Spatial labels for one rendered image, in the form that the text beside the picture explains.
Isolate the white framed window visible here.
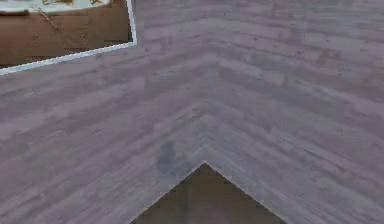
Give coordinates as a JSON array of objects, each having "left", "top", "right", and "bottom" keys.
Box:
[{"left": 0, "top": 0, "right": 138, "bottom": 76}]

